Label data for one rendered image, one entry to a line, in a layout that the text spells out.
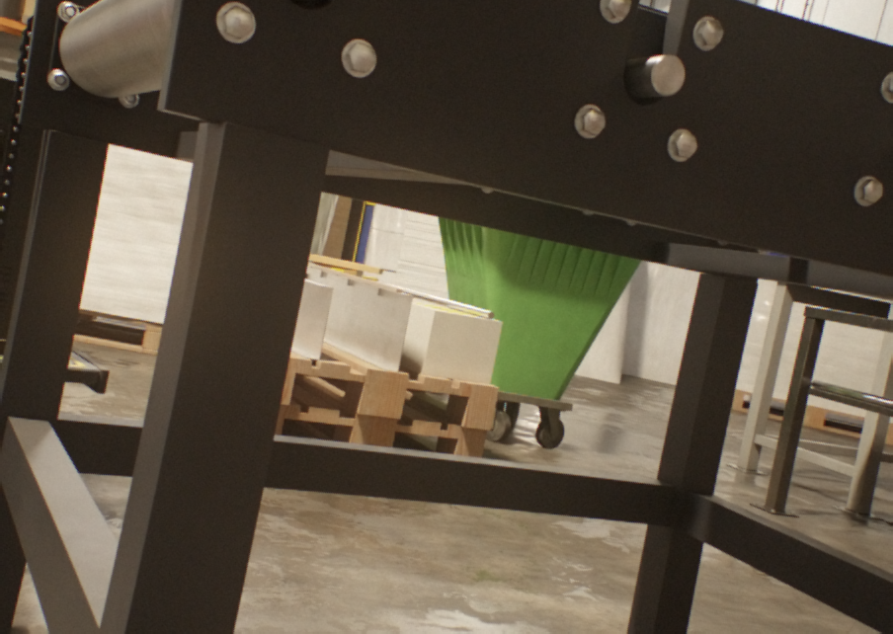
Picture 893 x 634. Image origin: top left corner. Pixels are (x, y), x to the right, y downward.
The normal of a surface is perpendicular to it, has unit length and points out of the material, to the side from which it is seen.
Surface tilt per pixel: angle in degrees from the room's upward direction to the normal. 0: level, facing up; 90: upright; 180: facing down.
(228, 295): 90
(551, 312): 101
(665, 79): 90
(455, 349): 90
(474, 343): 90
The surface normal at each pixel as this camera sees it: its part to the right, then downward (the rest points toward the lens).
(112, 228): -0.03, 0.11
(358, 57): 0.42, 0.14
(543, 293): 0.24, 0.29
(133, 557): -0.89, -0.15
